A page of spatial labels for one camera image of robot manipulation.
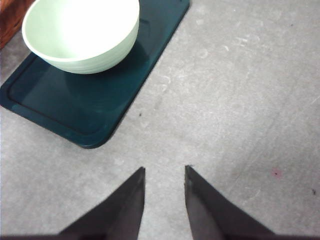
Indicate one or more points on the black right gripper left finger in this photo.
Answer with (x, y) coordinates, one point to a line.
(116, 216)

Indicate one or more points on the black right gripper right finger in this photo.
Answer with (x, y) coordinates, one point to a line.
(212, 217)

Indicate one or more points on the light green ceramic bowl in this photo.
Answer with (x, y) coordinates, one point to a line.
(83, 37)

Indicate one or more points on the brown wicker basket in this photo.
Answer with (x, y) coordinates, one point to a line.
(12, 13)

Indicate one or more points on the dark teal rectangular tray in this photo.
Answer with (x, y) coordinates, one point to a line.
(96, 110)

